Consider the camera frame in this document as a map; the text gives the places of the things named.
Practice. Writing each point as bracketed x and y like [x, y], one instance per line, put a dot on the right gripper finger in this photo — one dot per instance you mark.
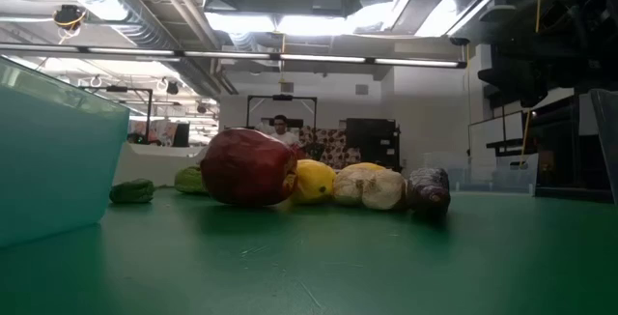
[516, 54]
[519, 85]

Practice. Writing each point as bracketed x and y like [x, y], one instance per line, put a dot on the purple carrot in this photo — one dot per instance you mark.
[429, 190]

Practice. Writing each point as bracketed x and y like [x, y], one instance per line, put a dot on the yellow lemon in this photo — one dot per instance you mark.
[315, 180]

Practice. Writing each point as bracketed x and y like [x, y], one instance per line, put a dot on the red and yellow apple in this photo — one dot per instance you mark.
[246, 167]

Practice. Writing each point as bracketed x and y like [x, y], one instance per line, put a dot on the green cucumber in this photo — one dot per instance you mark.
[189, 180]

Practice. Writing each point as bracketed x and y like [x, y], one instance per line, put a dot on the small green vegetable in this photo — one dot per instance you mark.
[132, 191]

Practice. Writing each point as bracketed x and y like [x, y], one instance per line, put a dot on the white board panel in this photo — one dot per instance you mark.
[495, 134]

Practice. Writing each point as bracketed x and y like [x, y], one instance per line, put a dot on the clear plastic bin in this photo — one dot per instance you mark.
[483, 175]

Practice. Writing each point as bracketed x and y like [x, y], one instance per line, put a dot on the grey transparent plastic bin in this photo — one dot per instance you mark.
[609, 136]

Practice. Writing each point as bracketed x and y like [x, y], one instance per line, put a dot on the black cabinet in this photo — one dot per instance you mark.
[372, 141]

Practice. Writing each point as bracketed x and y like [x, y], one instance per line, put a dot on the patterned board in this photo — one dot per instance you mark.
[333, 148]

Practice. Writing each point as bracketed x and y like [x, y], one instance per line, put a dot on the person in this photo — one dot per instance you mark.
[281, 129]

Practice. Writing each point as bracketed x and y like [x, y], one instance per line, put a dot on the green table mat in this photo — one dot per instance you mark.
[309, 257]

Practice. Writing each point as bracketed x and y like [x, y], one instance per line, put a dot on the long light bar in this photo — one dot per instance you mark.
[227, 55]

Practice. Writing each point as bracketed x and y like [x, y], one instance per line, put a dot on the small black monitor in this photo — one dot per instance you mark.
[181, 134]

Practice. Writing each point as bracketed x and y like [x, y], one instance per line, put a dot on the white plastic bin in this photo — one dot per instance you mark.
[159, 163]

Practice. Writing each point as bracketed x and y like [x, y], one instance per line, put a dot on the teal plastic bin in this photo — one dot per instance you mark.
[53, 160]

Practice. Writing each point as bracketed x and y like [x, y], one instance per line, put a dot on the black gantry frame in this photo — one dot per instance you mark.
[282, 97]

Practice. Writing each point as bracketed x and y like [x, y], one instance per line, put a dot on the silver ventilation duct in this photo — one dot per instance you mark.
[145, 35]

